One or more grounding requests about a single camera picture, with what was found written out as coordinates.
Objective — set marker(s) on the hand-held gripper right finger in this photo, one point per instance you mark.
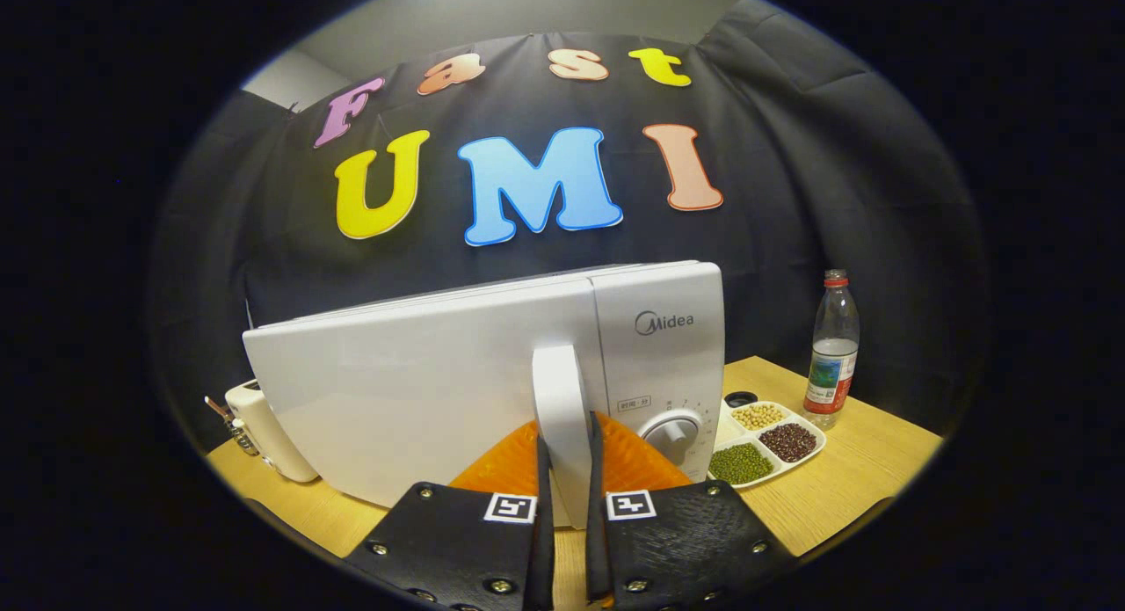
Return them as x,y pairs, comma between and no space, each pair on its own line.
598,549

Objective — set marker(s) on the white divided bean dish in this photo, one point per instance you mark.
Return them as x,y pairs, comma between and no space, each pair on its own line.
743,463

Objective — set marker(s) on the clear plastic water bottle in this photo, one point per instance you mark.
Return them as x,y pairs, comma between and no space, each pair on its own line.
831,374

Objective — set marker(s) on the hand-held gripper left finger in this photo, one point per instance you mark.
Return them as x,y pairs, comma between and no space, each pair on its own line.
543,558

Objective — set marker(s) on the white pop-up toaster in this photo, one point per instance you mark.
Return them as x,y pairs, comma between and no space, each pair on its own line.
264,435

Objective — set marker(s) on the white toaster oven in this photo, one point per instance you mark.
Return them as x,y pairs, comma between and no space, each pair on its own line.
422,391

